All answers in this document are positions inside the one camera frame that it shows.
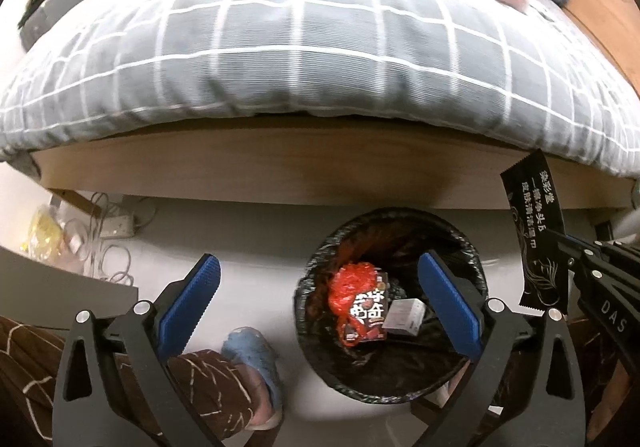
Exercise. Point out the small white box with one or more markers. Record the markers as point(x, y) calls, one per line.
point(405, 314)

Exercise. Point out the grey table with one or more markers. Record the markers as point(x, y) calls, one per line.
point(50, 277)

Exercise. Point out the yellow plastic bag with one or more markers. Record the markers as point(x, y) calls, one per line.
point(45, 232)

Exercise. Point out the blue slipper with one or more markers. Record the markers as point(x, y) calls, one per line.
point(250, 347)

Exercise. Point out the person's right leg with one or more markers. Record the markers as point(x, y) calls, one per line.
point(610, 402)

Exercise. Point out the brown cookie box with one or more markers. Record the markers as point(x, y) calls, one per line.
point(370, 312)

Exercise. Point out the person's leg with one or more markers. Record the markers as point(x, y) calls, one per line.
point(610, 402)
point(25, 367)

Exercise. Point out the person's left leg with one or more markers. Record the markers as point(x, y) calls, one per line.
point(25, 367)

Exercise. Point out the wooden headboard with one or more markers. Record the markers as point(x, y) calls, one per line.
point(600, 2)

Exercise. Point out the white power strip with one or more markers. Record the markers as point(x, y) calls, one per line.
point(117, 226)

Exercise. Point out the trash bin with black bag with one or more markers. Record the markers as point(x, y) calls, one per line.
point(380, 367)

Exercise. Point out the bed with grey checked sheet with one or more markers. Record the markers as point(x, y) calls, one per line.
point(300, 52)

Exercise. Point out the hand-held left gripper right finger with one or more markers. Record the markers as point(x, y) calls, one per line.
point(450, 307)

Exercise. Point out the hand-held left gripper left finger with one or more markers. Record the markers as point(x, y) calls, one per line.
point(195, 297)

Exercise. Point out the red plastic bag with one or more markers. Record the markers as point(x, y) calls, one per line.
point(350, 287)

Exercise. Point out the wooden bed frame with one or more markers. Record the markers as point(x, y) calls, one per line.
point(300, 162)

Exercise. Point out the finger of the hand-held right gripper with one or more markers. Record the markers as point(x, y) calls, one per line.
point(595, 274)
point(600, 247)

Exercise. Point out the black sachet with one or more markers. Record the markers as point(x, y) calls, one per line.
point(540, 227)

